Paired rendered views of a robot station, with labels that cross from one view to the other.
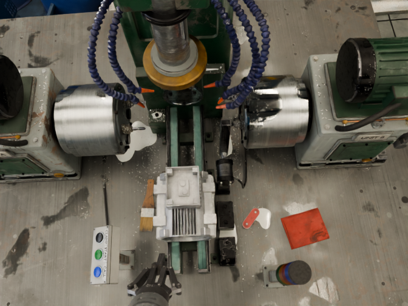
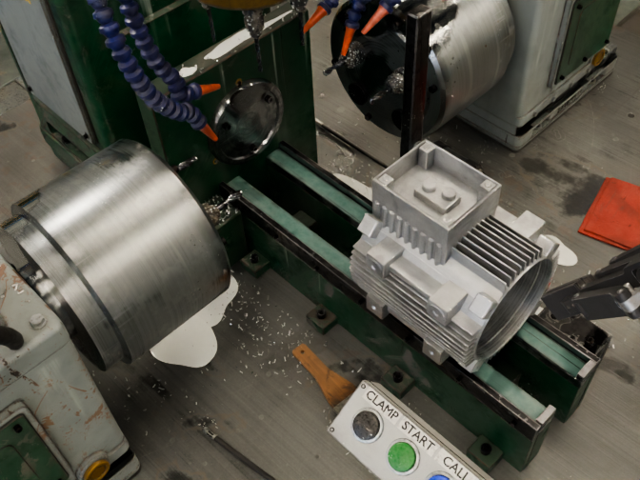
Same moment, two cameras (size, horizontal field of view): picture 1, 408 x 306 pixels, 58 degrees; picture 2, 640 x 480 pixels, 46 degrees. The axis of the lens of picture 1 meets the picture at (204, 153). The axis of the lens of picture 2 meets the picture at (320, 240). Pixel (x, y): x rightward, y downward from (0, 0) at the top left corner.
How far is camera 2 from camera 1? 73 cm
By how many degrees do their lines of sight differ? 28
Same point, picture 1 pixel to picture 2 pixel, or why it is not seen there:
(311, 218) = (617, 195)
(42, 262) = not seen: outside the picture
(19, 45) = not seen: outside the picture
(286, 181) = (520, 179)
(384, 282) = not seen: outside the picture
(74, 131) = (111, 259)
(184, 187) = (439, 190)
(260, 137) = (458, 66)
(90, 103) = (105, 181)
